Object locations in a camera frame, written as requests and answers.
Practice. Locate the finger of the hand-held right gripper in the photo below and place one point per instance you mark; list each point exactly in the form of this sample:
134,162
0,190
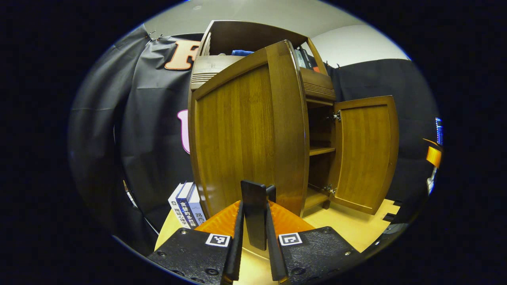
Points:
434,155

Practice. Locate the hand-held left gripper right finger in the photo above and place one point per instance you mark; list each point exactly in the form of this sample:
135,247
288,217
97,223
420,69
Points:
273,249

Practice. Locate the black backdrop cloth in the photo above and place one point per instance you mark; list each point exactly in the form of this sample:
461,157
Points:
150,130

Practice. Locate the blue folded towel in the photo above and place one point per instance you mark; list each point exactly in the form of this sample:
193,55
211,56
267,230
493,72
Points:
242,52

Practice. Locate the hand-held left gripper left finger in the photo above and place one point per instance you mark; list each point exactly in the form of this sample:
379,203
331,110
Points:
236,245

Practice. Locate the navy book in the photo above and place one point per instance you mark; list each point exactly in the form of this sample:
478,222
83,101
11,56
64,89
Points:
186,206

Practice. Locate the wooden double-door shoe cabinet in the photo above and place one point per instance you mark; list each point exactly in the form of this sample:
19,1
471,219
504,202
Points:
245,37

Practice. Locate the grey upright book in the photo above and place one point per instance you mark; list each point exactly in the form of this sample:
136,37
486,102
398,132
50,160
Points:
301,58

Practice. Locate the black upright book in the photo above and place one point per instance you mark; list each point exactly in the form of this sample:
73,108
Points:
308,59

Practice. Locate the wooden shoe cabinet door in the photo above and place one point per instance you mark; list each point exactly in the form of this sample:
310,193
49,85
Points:
245,130
364,154

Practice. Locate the metal door hinge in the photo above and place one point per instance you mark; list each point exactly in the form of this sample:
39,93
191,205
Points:
329,189
337,116

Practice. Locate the wooden inner shelf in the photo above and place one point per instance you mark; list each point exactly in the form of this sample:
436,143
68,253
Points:
321,150

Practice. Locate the light blue book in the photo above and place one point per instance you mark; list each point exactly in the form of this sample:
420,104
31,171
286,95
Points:
197,208

